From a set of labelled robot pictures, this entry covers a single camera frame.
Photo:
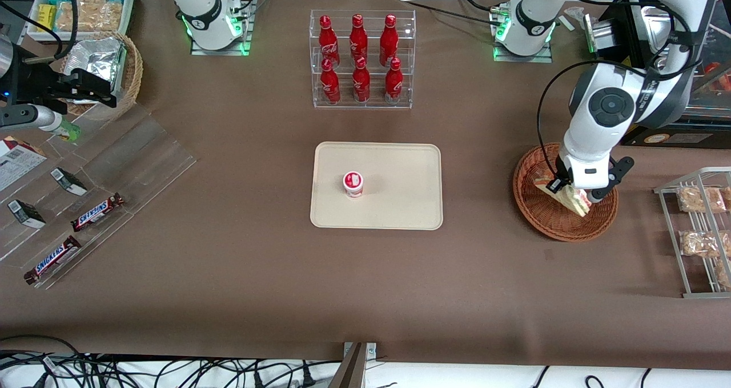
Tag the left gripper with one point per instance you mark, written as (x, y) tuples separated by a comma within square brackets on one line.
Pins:
[(554, 186)]

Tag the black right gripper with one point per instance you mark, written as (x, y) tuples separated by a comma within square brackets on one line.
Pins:
[(35, 86)]

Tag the triangular sandwich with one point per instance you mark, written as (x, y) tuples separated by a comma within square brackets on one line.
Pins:
[(571, 200)]

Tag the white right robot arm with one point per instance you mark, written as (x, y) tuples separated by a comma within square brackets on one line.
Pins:
[(197, 5)]

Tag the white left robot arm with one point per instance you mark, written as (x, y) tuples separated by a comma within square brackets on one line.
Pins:
[(611, 105)]

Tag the brown wicker basket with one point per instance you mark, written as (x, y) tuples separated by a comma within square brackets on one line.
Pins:
[(559, 228)]

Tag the light wicker basket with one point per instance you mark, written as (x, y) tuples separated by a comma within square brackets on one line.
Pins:
[(134, 76)]

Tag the beige rectangular tray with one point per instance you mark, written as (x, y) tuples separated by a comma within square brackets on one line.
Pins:
[(400, 194)]

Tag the silver foil bag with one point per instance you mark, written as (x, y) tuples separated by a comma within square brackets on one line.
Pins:
[(100, 56)]

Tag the green white bottle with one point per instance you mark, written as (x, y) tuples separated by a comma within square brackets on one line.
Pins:
[(69, 131)]

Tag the clear acrylic stepped display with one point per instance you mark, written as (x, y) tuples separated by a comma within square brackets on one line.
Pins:
[(137, 154)]

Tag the clear bag of crackers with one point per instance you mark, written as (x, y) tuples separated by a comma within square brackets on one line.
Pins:
[(77, 8), (109, 15)]

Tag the yellow snack packet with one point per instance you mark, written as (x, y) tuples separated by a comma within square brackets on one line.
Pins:
[(45, 18)]

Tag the white plastic snack bin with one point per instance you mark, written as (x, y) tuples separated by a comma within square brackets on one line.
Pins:
[(128, 11)]

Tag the small black white box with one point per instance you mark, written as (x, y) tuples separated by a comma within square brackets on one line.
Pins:
[(26, 214), (69, 182)]

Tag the red white printed carton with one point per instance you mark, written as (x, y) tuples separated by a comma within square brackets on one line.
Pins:
[(14, 165)]

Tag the brown Snickers bar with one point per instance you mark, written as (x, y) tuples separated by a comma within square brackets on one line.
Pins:
[(97, 212), (52, 260)]

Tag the clear bag of granola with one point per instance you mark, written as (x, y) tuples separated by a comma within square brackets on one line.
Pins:
[(699, 199), (724, 275), (702, 243)]

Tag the clear plastic wrapper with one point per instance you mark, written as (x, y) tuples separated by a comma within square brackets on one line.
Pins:
[(575, 15)]

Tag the red cola bottle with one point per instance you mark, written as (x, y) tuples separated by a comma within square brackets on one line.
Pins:
[(388, 42), (361, 84), (328, 42), (393, 85), (358, 39), (330, 85)]

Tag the clear acrylic bottle rack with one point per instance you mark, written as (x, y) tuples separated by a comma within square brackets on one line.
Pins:
[(371, 105)]

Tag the red white yogurt cup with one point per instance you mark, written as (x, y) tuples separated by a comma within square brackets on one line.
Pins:
[(353, 183)]

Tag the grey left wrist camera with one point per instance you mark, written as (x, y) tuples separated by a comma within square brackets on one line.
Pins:
[(621, 171)]

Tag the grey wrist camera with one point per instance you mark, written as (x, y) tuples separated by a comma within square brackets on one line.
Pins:
[(621, 171), (25, 118)]

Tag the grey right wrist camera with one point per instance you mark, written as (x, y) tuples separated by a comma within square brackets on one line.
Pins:
[(25, 118)]

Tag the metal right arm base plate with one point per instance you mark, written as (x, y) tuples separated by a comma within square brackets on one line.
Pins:
[(220, 51)]

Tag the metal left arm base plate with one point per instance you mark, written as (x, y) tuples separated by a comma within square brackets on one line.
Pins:
[(522, 58)]

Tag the metal table edge bracket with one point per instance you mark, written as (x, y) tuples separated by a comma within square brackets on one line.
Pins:
[(371, 351)]

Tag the dark grey camera pole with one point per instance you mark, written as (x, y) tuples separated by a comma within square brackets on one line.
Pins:
[(349, 371)]

